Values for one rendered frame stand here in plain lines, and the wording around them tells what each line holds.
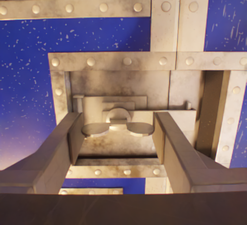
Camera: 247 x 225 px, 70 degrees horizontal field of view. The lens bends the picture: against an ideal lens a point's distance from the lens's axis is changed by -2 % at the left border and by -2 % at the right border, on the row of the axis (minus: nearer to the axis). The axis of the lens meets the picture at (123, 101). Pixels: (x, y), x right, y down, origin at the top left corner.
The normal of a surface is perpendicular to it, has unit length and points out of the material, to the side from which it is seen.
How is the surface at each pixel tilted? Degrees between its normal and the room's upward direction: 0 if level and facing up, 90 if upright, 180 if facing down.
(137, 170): 90
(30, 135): 90
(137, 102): 90
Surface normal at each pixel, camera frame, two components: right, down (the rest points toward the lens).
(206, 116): 0.00, 0.29
